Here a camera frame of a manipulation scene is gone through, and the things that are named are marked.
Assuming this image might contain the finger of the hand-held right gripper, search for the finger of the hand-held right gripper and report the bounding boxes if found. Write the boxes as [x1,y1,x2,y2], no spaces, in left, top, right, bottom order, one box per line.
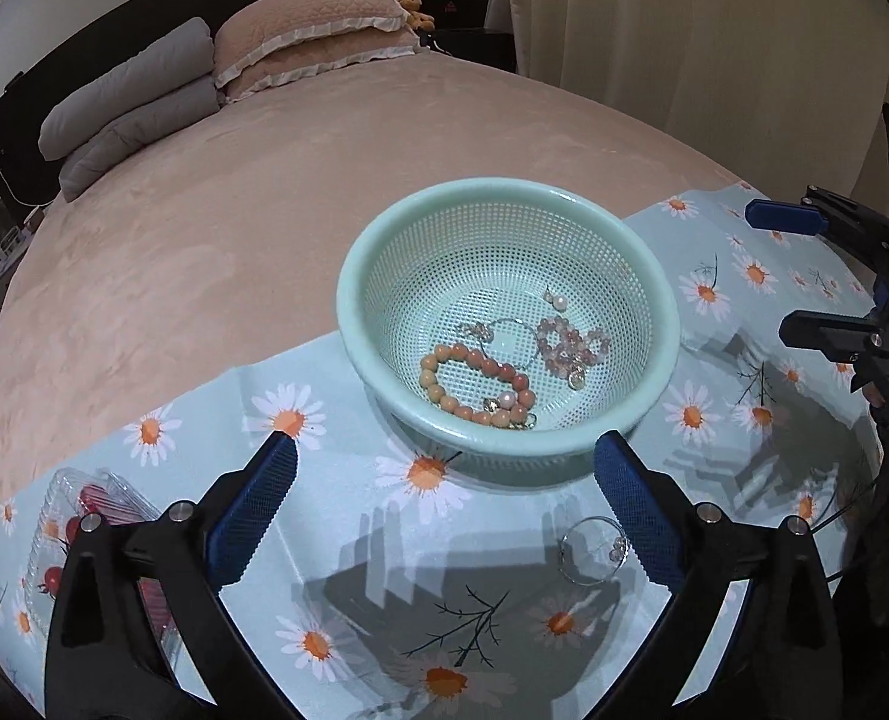
[779,310,881,370]
[744,186,889,280]

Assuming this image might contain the blue daisy print cloth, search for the blue daisy print cloth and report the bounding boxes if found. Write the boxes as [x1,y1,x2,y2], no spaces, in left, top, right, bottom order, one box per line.
[0,180,889,720]

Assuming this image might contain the wooden bead bracelet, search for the wooden bead bracelet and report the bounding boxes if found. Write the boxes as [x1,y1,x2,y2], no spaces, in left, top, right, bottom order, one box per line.
[418,342,537,427]

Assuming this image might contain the beige bed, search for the beige bed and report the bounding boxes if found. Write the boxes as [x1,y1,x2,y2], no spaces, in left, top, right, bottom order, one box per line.
[0,45,753,526]

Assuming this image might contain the clear box of cherry tomatoes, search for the clear box of cherry tomatoes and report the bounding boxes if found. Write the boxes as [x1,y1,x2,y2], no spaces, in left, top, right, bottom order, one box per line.
[24,466,184,665]

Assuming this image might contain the silver bangle with charms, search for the silver bangle with charms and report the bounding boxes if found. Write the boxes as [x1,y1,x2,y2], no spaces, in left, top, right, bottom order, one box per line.
[559,515,633,588]

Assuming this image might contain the black nightstand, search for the black nightstand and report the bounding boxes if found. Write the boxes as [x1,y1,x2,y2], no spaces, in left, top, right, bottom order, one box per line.
[420,28,519,77]

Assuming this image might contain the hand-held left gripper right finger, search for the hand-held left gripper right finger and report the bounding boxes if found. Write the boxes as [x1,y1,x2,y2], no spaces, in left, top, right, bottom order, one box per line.
[590,431,843,720]

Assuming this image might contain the beige ruffled pillow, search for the beige ruffled pillow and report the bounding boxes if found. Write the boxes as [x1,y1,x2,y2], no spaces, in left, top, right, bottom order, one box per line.
[213,0,409,91]
[219,25,424,104]

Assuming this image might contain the thin silver bangle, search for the thin silver bangle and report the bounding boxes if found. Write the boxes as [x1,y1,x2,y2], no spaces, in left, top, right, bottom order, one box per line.
[457,318,537,350]

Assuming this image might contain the brown teddy bear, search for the brown teddy bear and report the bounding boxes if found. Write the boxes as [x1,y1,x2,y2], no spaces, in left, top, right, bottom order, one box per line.
[393,0,437,33]

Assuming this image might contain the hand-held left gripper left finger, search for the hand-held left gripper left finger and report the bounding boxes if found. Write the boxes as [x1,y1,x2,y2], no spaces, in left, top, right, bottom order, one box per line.
[43,433,303,720]

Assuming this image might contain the green plastic mesh basket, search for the green plastic mesh basket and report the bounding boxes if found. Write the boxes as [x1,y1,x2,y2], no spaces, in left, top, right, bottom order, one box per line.
[337,178,681,487]

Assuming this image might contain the grey pillow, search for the grey pillow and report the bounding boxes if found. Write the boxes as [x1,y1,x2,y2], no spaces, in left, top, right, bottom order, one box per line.
[38,16,217,163]
[59,75,225,203]

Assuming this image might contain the black headboard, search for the black headboard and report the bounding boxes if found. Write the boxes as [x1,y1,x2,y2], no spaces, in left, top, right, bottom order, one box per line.
[0,0,494,293]

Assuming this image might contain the pink bead bracelet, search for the pink bead bracelet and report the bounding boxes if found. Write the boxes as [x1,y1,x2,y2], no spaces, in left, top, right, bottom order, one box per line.
[535,316,612,380]

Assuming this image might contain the cream curtain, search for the cream curtain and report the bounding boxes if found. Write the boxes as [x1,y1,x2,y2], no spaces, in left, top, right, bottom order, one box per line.
[485,0,889,200]

